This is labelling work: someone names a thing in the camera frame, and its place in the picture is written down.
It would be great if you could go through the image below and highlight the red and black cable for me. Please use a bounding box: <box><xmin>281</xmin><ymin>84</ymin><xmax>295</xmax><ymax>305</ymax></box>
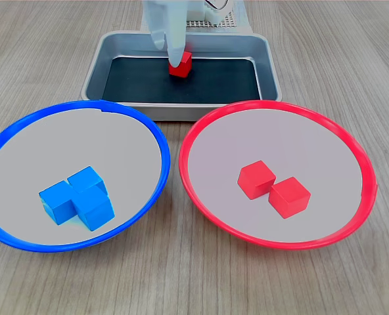
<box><xmin>206</xmin><ymin>0</ymin><xmax>231</xmax><ymax>10</ymax></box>

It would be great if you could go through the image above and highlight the white plate with blue rim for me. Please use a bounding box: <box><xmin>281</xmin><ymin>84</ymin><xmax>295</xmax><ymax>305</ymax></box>
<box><xmin>0</xmin><ymin>99</ymin><xmax>172</xmax><ymax>253</ymax></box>

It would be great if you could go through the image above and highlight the blue cube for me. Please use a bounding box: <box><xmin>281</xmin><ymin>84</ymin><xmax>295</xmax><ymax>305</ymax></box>
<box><xmin>38</xmin><ymin>180</ymin><xmax>74</xmax><ymax>226</ymax></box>
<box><xmin>66</xmin><ymin>165</ymin><xmax>107</xmax><ymax>198</ymax></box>
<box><xmin>71</xmin><ymin>187</ymin><xmax>116</xmax><ymax>232</ymax></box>

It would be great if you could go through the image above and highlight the pale translucent sheet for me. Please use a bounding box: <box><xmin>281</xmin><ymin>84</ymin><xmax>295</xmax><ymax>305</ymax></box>
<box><xmin>140</xmin><ymin>0</ymin><xmax>252</xmax><ymax>33</ymax></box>

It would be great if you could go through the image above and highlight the white plate with red rim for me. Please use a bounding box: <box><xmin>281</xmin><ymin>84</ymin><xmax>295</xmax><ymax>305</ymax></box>
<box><xmin>178</xmin><ymin>100</ymin><xmax>378</xmax><ymax>251</ymax></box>

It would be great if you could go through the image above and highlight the pale perforated base plate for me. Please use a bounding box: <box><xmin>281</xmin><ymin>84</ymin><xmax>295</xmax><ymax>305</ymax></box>
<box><xmin>185</xmin><ymin>11</ymin><xmax>240</xmax><ymax>30</ymax></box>

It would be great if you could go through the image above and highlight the red cube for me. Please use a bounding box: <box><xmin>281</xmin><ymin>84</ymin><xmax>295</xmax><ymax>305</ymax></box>
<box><xmin>268</xmin><ymin>176</ymin><xmax>311</xmax><ymax>220</ymax></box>
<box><xmin>237</xmin><ymin>159</ymin><xmax>277</xmax><ymax>200</ymax></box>
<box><xmin>168</xmin><ymin>51</ymin><xmax>193</xmax><ymax>79</ymax></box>

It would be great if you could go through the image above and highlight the black mat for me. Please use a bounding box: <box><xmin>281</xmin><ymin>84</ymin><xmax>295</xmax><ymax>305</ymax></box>
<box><xmin>101</xmin><ymin>56</ymin><xmax>263</xmax><ymax>103</ymax></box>

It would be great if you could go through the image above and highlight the steel tray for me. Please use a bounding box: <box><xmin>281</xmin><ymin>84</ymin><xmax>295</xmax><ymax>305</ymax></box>
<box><xmin>80</xmin><ymin>30</ymin><xmax>283</xmax><ymax>123</ymax></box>

